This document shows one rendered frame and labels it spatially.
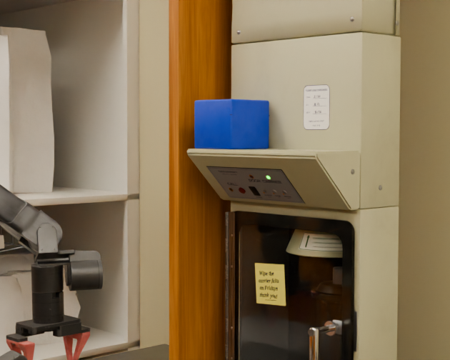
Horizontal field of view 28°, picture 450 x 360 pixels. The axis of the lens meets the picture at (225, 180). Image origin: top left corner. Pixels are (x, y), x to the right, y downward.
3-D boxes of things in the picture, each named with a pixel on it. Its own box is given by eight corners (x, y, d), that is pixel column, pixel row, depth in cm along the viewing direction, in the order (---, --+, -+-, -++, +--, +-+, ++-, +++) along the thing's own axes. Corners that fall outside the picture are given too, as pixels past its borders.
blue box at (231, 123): (232, 148, 173) (232, 101, 173) (269, 148, 166) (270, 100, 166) (193, 148, 166) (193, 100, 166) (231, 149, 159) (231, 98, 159)
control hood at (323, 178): (229, 198, 176) (229, 148, 175) (361, 209, 152) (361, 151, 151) (185, 201, 168) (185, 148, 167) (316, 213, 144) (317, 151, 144)
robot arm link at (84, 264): (31, 235, 170) (36, 223, 162) (92, 232, 174) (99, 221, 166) (36, 297, 167) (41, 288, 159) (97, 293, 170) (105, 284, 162)
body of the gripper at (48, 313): (81, 328, 165) (81, 288, 165) (33, 338, 158) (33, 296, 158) (62, 323, 170) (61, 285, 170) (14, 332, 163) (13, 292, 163)
